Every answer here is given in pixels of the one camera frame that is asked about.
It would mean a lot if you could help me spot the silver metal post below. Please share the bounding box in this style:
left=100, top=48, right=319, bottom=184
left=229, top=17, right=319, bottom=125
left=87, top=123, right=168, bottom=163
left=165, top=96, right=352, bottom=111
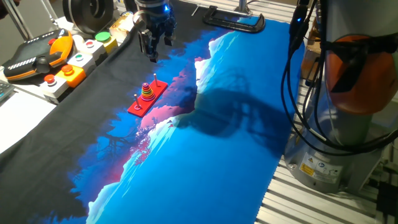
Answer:
left=233, top=0, right=253, bottom=16

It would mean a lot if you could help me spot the orange box orange button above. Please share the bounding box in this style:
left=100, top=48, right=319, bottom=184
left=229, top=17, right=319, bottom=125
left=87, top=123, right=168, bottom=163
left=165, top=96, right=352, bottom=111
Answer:
left=55, top=63, right=87, bottom=89

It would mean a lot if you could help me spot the white box red button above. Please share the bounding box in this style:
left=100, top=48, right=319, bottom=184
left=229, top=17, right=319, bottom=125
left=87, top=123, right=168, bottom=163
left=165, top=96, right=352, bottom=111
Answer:
left=78, top=39, right=107, bottom=64
left=39, top=73, right=70, bottom=104

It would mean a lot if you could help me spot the white box green button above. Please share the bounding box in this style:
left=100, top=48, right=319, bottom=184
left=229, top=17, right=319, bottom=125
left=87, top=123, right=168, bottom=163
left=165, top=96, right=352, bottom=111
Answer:
left=67, top=52, right=97, bottom=76

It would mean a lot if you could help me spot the red Hanoi base with pegs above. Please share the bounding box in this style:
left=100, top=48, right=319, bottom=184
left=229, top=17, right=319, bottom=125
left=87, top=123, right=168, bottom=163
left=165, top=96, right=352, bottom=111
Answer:
left=127, top=73, right=169, bottom=118

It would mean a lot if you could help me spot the black round spool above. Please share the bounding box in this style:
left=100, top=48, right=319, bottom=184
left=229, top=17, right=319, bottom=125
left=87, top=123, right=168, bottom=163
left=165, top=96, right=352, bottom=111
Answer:
left=62, top=0, right=115, bottom=35

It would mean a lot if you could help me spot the black strap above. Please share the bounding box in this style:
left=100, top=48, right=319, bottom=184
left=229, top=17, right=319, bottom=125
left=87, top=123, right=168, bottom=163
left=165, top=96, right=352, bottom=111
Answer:
left=325, top=32, right=398, bottom=94

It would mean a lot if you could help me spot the yellow white warning label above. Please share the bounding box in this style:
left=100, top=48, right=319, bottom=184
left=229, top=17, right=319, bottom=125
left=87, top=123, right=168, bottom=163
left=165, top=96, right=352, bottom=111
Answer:
left=298, top=152, right=344, bottom=185

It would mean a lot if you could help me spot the black C-clamp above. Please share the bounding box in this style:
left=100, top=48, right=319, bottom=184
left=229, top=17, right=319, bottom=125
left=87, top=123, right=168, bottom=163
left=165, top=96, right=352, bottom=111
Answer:
left=202, top=5, right=266, bottom=34

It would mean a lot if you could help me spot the black box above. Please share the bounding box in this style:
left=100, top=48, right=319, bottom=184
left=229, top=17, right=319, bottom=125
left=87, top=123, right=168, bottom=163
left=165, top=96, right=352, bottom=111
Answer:
left=375, top=180, right=398, bottom=219

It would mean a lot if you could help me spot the tan cardboard box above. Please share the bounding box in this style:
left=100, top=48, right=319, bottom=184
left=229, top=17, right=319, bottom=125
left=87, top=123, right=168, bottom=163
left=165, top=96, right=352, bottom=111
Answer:
left=109, top=11, right=136, bottom=43

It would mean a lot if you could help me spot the white paper sheet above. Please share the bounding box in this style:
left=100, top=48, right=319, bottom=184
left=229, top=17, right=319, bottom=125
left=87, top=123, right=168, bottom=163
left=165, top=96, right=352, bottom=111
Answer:
left=0, top=91, right=58, bottom=155

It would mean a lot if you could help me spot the grey keyboard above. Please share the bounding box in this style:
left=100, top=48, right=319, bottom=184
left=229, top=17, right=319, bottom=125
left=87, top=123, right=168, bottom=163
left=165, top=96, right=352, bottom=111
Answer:
left=0, top=80, right=16, bottom=103

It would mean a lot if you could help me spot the yellow box green button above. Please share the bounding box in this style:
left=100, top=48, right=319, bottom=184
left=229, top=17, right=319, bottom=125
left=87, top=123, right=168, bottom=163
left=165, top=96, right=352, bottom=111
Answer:
left=94, top=31, right=119, bottom=55

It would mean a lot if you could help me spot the black orange teach pendant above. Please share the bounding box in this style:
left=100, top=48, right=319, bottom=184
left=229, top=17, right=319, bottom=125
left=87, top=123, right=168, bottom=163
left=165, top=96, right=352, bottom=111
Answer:
left=2, top=28, right=74, bottom=82

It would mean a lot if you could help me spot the blue black printed cloth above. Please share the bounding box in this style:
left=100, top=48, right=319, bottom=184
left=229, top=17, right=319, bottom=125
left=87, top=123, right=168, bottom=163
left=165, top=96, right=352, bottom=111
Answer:
left=0, top=1, right=306, bottom=224

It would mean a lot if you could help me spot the black cable with blue light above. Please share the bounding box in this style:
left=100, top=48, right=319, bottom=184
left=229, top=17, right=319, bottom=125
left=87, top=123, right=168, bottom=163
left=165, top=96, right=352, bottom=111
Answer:
left=280, top=0, right=398, bottom=157

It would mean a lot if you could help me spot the grey metal bar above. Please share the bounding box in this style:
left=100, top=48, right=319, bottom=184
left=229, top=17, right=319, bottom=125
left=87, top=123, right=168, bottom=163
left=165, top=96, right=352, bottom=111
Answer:
left=2, top=0, right=34, bottom=41
left=40, top=0, right=59, bottom=23

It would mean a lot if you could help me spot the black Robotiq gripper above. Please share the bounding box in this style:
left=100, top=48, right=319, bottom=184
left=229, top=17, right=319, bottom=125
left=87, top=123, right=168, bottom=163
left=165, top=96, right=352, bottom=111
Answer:
left=133, top=2, right=177, bottom=63

